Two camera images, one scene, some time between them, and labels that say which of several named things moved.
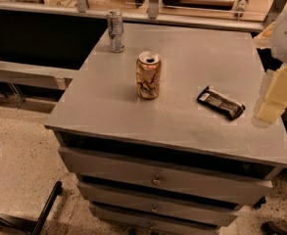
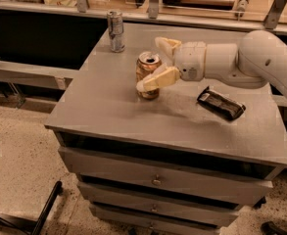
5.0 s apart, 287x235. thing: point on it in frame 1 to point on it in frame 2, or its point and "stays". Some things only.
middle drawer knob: x=154 y=209 stays
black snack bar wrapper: x=220 y=103 stays
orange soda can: x=148 y=72 stays
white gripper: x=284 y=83 to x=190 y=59
